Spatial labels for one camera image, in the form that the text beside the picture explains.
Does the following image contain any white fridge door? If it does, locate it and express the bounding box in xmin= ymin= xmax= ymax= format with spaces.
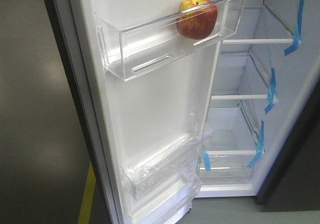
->
xmin=44 ymin=0 xmax=222 ymax=223

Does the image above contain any red yellow apple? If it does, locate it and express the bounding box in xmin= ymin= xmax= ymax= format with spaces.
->
xmin=176 ymin=0 xmax=218 ymax=40

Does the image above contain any dark grey fridge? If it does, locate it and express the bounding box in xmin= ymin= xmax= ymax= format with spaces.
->
xmin=199 ymin=0 xmax=320 ymax=211

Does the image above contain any clear middle door bin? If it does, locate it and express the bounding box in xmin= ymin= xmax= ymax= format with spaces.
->
xmin=121 ymin=113 xmax=213 ymax=201

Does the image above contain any clear door bin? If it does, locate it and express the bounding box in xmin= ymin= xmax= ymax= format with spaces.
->
xmin=95 ymin=0 xmax=246 ymax=81
xmin=128 ymin=166 xmax=202 ymax=223
xmin=121 ymin=113 xmax=213 ymax=201

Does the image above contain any clear upper door bin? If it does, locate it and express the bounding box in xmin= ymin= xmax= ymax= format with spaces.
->
xmin=95 ymin=0 xmax=246 ymax=81

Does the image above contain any clear lower door bin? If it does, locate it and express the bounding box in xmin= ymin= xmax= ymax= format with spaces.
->
xmin=128 ymin=166 xmax=202 ymax=223

